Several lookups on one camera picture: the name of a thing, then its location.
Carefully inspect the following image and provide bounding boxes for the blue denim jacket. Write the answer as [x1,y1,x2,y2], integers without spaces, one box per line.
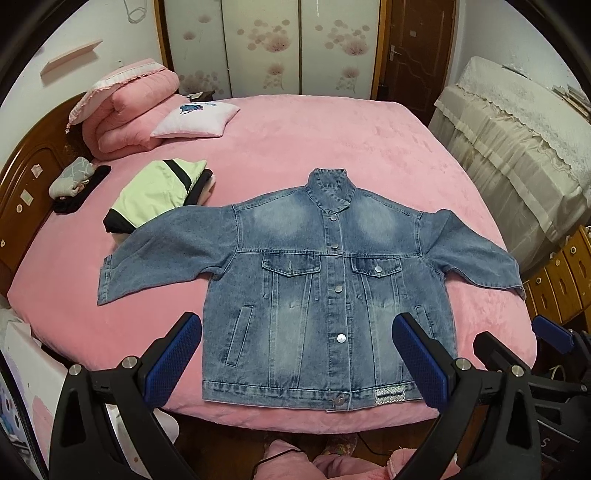
[97,169,523,411]

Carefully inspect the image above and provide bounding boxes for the folded green black clothes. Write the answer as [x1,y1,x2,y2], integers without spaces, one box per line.
[103,158,215,235]

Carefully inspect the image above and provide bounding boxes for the wooden drawer cabinet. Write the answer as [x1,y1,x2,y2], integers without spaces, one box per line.
[524,225,591,333]

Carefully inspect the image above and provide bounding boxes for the cream lace covered furniture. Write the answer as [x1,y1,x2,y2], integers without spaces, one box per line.
[429,56,590,271]

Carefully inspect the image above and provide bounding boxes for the pink bed cover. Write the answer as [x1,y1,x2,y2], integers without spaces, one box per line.
[7,95,537,434]

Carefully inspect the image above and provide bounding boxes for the black cloth on bed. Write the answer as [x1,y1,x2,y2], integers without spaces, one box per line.
[52,165,111,215]

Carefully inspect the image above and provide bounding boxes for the wooden headboard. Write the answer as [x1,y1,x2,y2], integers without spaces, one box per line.
[0,94,92,296]

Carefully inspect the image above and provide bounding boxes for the grey white cloth bundle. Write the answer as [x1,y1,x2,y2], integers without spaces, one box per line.
[48,156,95,200]

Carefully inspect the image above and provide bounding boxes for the brown wooden door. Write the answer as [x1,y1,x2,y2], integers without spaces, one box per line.
[375,0,457,124]

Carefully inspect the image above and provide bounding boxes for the folded pink quilt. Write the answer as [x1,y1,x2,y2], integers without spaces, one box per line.
[66,59,186,161]

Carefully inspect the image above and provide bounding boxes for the white pink pillow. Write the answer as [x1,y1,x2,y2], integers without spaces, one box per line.
[151,101,240,139]

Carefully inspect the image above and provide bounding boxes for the floral wardrobe doors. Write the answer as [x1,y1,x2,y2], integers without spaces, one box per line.
[154,0,382,99]

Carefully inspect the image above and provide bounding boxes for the pink wall shelf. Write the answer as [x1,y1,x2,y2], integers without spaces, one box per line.
[40,38,103,77]

